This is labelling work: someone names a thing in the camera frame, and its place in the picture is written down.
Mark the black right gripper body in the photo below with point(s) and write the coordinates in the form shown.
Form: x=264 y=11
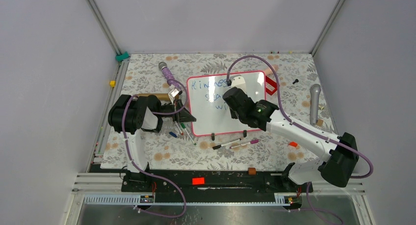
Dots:
x=234 y=114

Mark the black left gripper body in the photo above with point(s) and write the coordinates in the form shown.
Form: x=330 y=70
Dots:
x=167 y=108

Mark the pink framed whiteboard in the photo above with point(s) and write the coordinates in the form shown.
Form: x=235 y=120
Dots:
x=210 y=110

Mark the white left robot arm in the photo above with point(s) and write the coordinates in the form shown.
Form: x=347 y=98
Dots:
x=130 y=116

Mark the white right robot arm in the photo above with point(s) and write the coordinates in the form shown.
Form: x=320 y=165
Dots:
x=337 y=155

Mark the green capped marker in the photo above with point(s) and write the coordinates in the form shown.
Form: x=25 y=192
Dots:
x=187 y=132

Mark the red capped marker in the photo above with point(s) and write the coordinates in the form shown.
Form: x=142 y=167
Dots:
x=178 y=127

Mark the blue marker cap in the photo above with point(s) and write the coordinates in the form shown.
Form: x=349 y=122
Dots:
x=173 y=134

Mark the purple glitter microphone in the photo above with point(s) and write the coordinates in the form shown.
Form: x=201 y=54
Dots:
x=168 y=75

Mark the purple capped marker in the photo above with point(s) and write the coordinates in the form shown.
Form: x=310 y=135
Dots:
x=245 y=144

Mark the black capped marker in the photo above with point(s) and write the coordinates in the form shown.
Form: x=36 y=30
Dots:
x=225 y=144

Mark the floral patterned mat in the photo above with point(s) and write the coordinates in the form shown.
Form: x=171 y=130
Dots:
x=271 y=153

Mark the yellow small cube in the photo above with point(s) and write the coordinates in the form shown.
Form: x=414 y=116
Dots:
x=112 y=83

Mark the orange triangle block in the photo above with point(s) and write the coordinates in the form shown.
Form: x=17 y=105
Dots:
x=293 y=144

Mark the brown small block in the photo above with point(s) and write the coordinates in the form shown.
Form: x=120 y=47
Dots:
x=251 y=171

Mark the red tape label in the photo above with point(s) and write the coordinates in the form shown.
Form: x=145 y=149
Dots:
x=198 y=181

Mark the green corner clamp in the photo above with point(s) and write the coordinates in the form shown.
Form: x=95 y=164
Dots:
x=122 y=57

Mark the silver toy microphone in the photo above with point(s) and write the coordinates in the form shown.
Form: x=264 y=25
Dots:
x=315 y=91

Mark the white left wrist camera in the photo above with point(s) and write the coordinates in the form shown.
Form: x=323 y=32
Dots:
x=174 y=95

